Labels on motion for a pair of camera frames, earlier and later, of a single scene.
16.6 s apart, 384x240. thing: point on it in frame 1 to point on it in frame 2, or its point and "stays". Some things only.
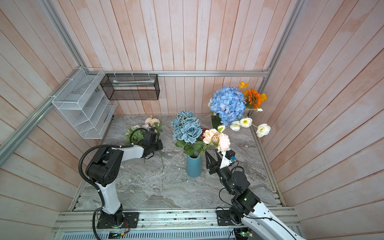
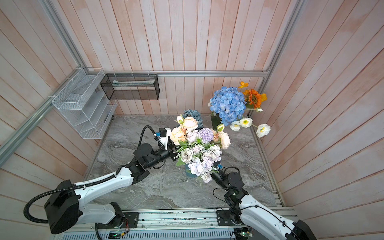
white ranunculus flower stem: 262,129 stays
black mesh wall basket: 131,86 stays
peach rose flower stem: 212,136 stays
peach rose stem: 154,122 to 178,135
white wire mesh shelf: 81,102 stays
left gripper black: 159,142 to 171,152
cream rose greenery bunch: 137,135 to 199,152
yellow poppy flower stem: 243,84 stays
